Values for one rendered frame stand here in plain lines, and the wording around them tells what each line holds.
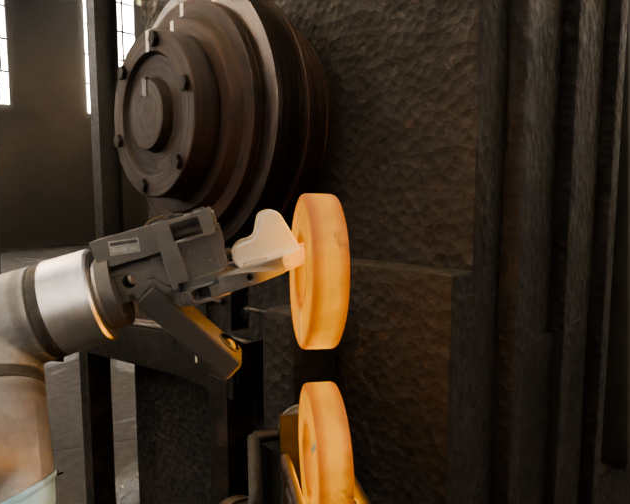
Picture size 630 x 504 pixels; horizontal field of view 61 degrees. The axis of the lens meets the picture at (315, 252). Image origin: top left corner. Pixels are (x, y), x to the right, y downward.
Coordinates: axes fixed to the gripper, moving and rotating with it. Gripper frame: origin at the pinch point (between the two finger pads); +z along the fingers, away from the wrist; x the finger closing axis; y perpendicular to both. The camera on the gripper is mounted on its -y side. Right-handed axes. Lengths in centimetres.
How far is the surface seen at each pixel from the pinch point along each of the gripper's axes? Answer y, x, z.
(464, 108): 10.1, 19.9, 28.7
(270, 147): 12.6, 31.0, 2.0
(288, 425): -20.3, 8.0, -7.7
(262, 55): 26.4, 32.4, 4.9
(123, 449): -76, 153, -72
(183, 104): 22.7, 35.0, -8.8
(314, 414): -14.5, -3.7, -4.9
